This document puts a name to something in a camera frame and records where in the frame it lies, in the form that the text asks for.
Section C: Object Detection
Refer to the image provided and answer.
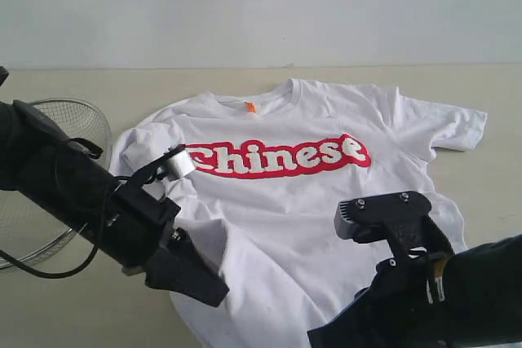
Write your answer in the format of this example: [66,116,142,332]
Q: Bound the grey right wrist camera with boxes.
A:
[334,191,454,265]

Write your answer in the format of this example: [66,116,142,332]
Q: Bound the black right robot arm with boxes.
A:
[307,236,521,347]

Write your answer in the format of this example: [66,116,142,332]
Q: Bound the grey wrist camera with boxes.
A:
[334,191,454,265]
[126,144,196,189]

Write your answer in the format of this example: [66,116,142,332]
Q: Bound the metal wire mesh basket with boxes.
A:
[0,97,113,271]

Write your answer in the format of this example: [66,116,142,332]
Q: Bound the white t-shirt red print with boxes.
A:
[110,79,487,347]

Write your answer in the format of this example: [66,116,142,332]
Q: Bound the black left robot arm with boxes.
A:
[1,100,228,307]

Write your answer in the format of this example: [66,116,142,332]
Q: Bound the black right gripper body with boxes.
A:
[307,258,436,347]

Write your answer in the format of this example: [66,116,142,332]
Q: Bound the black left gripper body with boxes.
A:
[99,176,180,279]

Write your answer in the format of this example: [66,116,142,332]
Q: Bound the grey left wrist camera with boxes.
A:
[126,144,196,189]

